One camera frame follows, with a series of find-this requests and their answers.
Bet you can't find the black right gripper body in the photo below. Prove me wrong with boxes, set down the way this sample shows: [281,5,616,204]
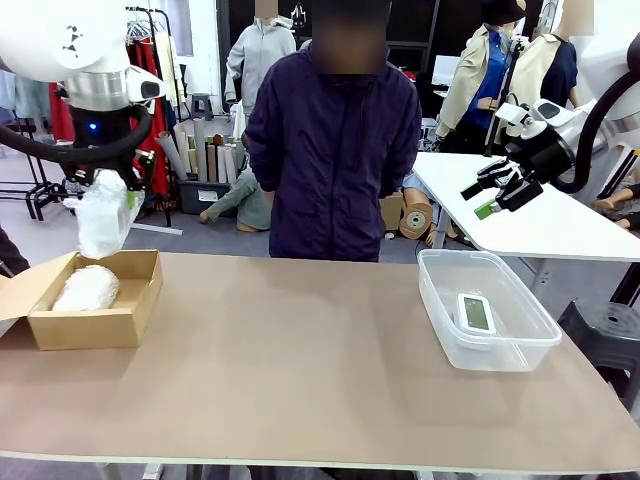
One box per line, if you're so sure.
[517,142,574,185]

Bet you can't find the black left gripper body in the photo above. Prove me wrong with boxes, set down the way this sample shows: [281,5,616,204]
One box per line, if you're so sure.
[71,103,137,150]

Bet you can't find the narrow bubble-wrapped clock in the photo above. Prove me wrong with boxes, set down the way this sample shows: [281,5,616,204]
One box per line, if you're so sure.
[74,168,146,260]

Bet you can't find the wide bubble-wrapped clock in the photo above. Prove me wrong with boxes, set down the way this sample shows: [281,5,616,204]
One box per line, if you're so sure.
[51,266,121,312]

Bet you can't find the unwrapped white digital clock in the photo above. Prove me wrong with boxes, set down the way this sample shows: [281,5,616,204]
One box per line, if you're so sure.
[456,293,497,334]

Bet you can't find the slanted grey paper roll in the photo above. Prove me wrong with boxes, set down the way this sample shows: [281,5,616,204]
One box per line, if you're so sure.
[154,131,189,181]

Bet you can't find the low black metal stand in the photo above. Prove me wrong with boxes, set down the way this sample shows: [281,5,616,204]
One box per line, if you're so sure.
[0,129,64,221]

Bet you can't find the red coat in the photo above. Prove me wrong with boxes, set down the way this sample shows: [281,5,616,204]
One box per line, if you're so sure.
[48,82,76,144]

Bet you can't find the red dress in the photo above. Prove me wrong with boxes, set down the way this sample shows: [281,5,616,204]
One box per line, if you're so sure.
[127,42,170,197]

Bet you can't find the cream paper roll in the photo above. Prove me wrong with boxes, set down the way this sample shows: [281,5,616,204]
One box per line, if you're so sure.
[173,123,195,176]

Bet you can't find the black clothes rack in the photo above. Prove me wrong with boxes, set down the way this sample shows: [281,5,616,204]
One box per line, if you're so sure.
[124,4,175,229]

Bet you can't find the black storage bin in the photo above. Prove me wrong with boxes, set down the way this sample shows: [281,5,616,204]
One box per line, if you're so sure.
[177,178,240,215]

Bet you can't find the tall grey paper roll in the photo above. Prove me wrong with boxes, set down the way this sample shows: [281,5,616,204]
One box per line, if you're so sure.
[193,118,209,182]

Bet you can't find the metal bar on floor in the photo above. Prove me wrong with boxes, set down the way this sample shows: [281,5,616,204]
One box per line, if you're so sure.
[130,223,185,236]

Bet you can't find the grey fluffy coat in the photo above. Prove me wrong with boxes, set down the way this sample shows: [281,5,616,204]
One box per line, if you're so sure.
[0,69,51,121]

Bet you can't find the white plastic crate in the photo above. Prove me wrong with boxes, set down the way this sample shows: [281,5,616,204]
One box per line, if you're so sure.
[414,117,441,151]

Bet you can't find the grey plastic stool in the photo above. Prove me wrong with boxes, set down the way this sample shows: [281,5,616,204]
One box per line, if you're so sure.
[189,92,215,121]

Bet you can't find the large brown paper roll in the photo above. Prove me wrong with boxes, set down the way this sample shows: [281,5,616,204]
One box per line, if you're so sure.
[398,188,435,239]

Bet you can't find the mannequin in cream jacket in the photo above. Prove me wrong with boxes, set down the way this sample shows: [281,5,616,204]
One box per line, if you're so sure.
[504,0,581,151]

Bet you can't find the cream hanging garment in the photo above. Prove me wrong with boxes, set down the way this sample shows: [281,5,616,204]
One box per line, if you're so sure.
[153,32,182,109]

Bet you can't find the black tripod pole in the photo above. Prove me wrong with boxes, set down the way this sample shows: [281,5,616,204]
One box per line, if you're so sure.
[482,34,531,159]

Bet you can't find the mannequin in beige coat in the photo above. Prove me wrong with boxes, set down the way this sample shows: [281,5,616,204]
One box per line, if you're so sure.
[435,0,524,154]

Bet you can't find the lying mannequin in grey-green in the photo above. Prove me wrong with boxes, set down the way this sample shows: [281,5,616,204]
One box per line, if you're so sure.
[199,168,274,234]

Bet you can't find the dark clothed bystander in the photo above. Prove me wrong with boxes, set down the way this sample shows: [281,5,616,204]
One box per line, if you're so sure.
[0,227,31,279]

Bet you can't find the small cardboard carton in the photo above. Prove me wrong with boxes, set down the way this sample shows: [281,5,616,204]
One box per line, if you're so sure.
[378,192,405,232]

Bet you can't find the white monitor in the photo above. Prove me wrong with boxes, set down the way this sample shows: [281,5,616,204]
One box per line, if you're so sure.
[432,54,469,86]

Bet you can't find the person in purple jacket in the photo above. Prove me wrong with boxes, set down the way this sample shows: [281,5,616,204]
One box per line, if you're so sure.
[243,0,423,263]

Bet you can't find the brown cardboard box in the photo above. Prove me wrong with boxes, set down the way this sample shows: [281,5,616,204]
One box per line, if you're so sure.
[0,248,165,351]

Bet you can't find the black hat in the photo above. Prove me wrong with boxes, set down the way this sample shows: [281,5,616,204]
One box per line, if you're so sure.
[480,0,526,25]

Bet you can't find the clear plastic container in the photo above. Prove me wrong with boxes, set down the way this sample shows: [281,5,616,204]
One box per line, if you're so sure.
[417,248,563,373]

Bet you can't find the black plastic stool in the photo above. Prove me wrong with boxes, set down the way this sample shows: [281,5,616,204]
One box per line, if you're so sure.
[557,299,640,401]

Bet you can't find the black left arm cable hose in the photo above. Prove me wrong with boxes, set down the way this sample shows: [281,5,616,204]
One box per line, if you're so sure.
[0,105,154,165]

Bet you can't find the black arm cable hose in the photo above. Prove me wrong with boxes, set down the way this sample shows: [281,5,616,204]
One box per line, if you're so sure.
[552,69,640,195]
[0,105,154,165]

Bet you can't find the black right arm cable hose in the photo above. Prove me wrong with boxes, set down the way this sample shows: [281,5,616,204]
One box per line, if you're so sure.
[552,69,640,195]

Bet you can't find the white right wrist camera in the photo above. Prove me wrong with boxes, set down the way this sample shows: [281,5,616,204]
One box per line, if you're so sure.
[493,102,551,141]

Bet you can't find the white table leg frame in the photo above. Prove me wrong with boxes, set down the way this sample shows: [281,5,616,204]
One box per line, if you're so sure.
[97,459,166,480]

